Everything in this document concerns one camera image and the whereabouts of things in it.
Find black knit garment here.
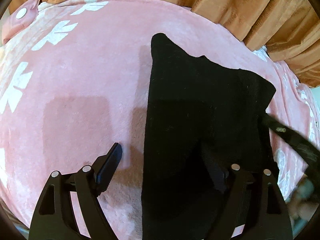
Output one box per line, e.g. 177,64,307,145
142,33,278,239

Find orange curtain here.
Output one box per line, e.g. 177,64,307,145
9,0,319,87

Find pink fleece blanket white bows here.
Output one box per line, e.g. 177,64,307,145
1,0,319,239

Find pink pillow with white button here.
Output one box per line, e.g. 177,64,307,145
1,0,40,45

